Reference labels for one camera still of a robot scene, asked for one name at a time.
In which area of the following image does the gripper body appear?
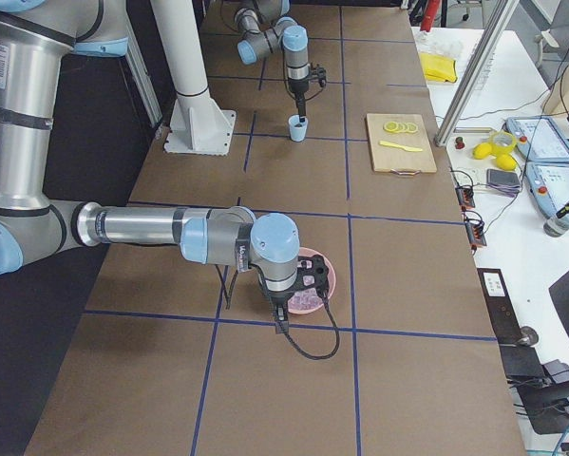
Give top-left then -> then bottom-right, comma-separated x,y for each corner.
287,77 -> 310,97
259,282 -> 296,314

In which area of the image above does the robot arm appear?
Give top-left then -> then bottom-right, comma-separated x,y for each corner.
234,1 -> 312,121
0,1 -> 294,333

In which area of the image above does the clear ice cubes pile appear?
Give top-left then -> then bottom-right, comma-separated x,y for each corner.
288,289 -> 322,314

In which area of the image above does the light blue cup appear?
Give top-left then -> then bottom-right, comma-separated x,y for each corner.
288,114 -> 309,143

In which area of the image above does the pink bowl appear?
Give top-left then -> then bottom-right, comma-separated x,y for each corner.
288,247 -> 336,314

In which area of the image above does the yellow plastic knife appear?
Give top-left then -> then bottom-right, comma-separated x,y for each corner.
379,141 -> 424,153

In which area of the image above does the wooden cutting board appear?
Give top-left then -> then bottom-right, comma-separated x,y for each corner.
366,113 -> 437,176

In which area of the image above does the white mounting pillar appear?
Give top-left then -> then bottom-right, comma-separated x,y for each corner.
151,0 -> 237,156

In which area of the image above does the yellow cloth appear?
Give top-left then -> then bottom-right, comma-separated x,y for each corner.
419,52 -> 458,83

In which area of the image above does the yellow lemon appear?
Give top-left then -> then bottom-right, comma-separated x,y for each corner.
495,154 -> 518,172
472,142 -> 493,160

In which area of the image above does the yellow tape roll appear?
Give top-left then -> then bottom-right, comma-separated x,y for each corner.
488,130 -> 518,157

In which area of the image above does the black power strip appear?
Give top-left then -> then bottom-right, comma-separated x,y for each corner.
449,168 -> 487,254

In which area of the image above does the purple grey cloth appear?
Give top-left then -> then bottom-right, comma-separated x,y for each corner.
486,168 -> 522,196

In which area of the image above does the teach pendant tablet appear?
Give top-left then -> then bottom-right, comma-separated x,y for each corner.
525,161 -> 569,218
504,115 -> 569,163

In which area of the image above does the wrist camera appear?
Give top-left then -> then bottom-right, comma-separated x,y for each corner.
310,64 -> 327,89
294,255 -> 330,300

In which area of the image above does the aluminium frame post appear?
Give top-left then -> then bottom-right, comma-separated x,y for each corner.
434,0 -> 519,146

